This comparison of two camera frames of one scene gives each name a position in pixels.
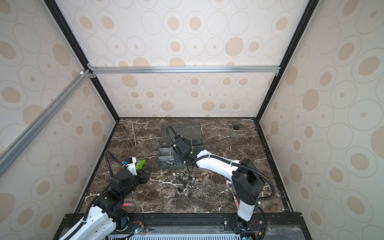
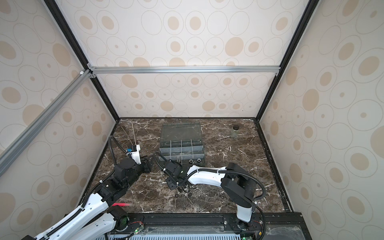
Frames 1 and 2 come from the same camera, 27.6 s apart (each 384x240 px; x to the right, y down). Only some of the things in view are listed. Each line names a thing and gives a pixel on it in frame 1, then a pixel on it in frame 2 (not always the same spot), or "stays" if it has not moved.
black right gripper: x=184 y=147 -> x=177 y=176
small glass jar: x=234 y=131 stays
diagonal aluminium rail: x=26 y=138 stays
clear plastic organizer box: x=168 y=157 stays
